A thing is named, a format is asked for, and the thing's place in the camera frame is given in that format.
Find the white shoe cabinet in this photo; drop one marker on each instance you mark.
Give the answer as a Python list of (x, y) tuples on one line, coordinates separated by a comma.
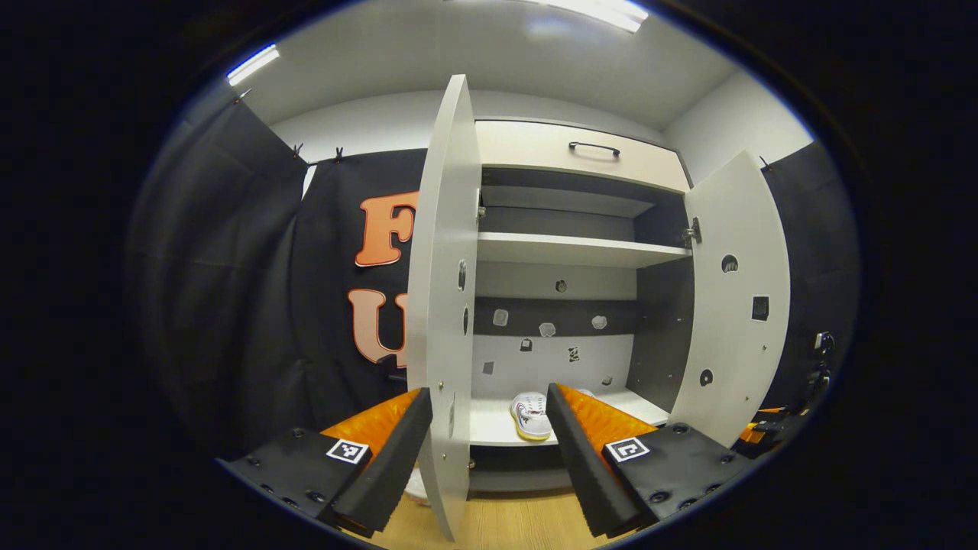
[(565, 248)]

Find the white cabinet door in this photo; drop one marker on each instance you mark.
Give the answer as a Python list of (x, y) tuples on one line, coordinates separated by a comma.
[(733, 344), (443, 267)]

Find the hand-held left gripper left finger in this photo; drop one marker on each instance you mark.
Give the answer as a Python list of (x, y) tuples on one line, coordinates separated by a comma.
[(397, 458)]

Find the ceiling light panel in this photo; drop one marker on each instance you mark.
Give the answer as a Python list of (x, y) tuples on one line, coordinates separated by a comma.
[(252, 65), (603, 11)]

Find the white canvas shoe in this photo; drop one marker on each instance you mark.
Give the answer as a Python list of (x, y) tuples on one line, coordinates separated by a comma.
[(587, 393), (531, 412)]

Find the white round object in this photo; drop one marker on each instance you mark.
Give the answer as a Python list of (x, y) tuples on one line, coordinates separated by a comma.
[(419, 487)]

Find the white cabinet drawer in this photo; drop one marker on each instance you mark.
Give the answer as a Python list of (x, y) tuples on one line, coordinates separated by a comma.
[(527, 149)]

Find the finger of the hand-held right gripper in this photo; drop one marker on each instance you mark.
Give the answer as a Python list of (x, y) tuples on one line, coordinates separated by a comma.
[(764, 425)]

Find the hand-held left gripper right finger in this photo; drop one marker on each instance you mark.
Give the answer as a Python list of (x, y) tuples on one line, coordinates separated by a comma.
[(581, 466)]

